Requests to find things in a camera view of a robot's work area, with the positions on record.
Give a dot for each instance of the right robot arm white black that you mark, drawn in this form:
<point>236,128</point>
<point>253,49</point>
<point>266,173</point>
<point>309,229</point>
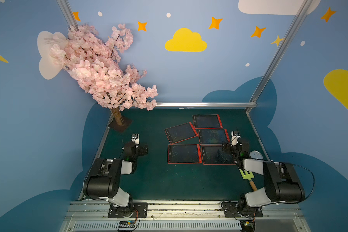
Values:
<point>281,182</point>

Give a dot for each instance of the red stylus pair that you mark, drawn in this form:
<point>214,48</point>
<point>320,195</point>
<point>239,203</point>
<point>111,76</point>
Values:
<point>220,123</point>

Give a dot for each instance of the aluminium front rail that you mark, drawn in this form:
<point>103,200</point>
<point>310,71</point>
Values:
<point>181,216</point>

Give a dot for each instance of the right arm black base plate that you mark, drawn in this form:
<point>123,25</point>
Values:
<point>231,209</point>

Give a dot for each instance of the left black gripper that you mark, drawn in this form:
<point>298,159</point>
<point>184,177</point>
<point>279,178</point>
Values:
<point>143,149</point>

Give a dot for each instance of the colourful scribble red writing tablet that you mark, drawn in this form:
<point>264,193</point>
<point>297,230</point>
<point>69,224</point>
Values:
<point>212,136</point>

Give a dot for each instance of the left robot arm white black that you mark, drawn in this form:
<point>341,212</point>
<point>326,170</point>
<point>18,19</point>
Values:
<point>103,182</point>

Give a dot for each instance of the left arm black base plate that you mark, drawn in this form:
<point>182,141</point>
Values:
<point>133,210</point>

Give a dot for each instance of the aluminium back frame bar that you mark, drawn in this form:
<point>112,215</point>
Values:
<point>222,105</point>

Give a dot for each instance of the green garden fork wooden handle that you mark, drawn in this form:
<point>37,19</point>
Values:
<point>246,175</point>

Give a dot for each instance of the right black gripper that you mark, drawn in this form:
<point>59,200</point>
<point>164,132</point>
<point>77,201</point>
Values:
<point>229,148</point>

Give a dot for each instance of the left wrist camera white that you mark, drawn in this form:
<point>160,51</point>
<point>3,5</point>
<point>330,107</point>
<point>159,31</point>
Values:
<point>135,138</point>

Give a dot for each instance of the pink cherry blossom tree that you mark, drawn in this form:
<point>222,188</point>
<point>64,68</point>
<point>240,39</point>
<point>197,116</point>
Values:
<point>94,64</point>

